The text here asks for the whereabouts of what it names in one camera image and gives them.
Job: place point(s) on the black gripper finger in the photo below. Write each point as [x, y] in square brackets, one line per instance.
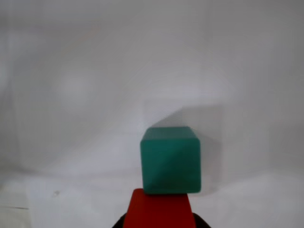
[122, 223]
[202, 223]

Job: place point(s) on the blue-green cube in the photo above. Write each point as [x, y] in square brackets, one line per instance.
[171, 161]

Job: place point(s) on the red cube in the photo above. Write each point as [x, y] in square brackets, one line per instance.
[161, 211]

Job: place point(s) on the white paper sheet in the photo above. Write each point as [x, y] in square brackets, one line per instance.
[71, 95]

